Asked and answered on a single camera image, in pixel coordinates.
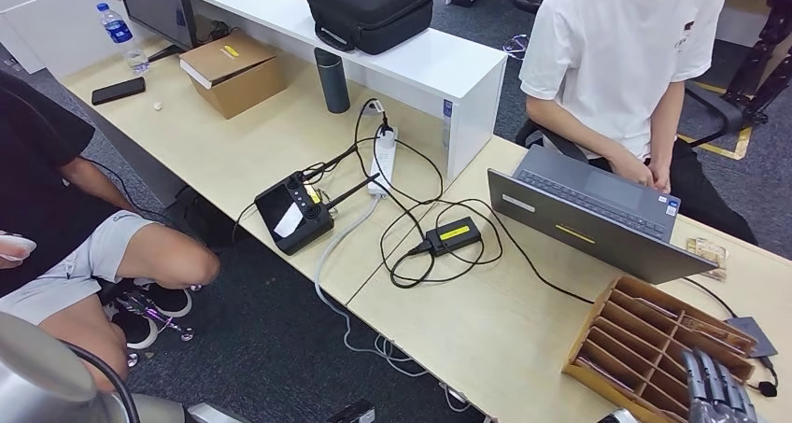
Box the person's right hand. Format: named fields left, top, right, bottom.
left=609, top=149, right=656, bottom=190

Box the person's left hand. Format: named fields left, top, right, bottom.
left=648, top=160, right=673, bottom=194

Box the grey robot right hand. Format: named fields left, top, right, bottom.
left=679, top=347, right=761, bottom=423

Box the wooden card organiser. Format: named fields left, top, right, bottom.
left=562, top=275, right=757, bottom=423

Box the white handheld device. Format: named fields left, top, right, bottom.
left=0, top=234, right=37, bottom=262

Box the patterned room key card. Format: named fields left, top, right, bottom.
left=575, top=355, right=632, bottom=390
left=680, top=317, right=753, bottom=353

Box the dark grey card reader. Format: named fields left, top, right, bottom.
left=725, top=317, right=779, bottom=360

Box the person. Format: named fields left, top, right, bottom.
left=518, top=0, right=759, bottom=247
left=0, top=70, right=222, bottom=397

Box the yellow floor tape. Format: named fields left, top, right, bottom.
left=677, top=82, right=755, bottom=162

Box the grey laptop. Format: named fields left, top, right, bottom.
left=487, top=146, right=719, bottom=286

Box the black office chair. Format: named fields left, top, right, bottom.
left=515, top=80, right=745, bottom=164

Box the black metal stand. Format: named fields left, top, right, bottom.
left=720, top=0, right=792, bottom=128

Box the black adapter with yellow label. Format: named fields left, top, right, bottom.
left=425, top=216, right=484, bottom=259

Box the white desk shelf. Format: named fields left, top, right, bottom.
left=183, top=0, right=509, bottom=183

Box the white power strip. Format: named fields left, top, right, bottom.
left=367, top=126, right=400, bottom=200

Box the black carrying case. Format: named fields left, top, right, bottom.
left=302, top=0, right=434, bottom=56

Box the dark thermos bottle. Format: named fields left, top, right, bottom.
left=313, top=48, right=353, bottom=115

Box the black remote controller with antennas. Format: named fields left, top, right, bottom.
left=254, top=147, right=382, bottom=258

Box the brown cardboard box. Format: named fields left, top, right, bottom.
left=179, top=32, right=289, bottom=120

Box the black bag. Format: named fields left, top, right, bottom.
left=176, top=188, right=239, bottom=251

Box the chrome chair base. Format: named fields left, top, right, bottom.
left=102, top=284, right=203, bottom=369

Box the black monitor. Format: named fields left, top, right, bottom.
left=114, top=0, right=201, bottom=63

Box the black smartphone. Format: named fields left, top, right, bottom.
left=91, top=77, right=148, bottom=107

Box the clear water bottle blue label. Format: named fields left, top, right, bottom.
left=96, top=2, right=151, bottom=77

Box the white partition panel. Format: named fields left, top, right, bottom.
left=0, top=0, right=163, bottom=81

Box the black adapter output cable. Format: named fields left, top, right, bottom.
left=433, top=198, right=779, bottom=400

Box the black card reader cable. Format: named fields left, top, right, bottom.
left=681, top=276, right=739, bottom=319

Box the black adapter input cable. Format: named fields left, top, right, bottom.
left=353, top=98, right=505, bottom=290

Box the white power strip cable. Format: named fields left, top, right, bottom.
left=313, top=196, right=473, bottom=414

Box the black remote controller cable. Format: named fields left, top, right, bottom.
left=231, top=136, right=380, bottom=245

